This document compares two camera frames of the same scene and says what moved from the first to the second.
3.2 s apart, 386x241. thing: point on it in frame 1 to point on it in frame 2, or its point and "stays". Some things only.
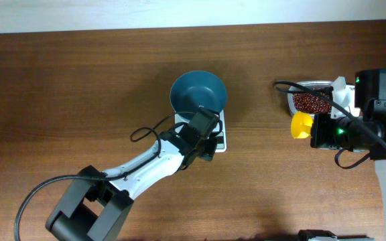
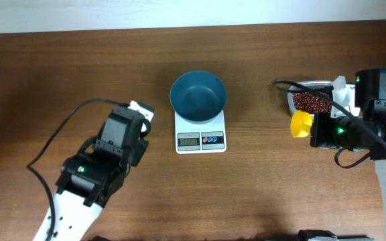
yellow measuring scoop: x=301 y=125 stays
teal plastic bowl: x=195 y=89 stays
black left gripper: x=208 y=147 to x=139 y=147
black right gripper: x=318 y=130 stays
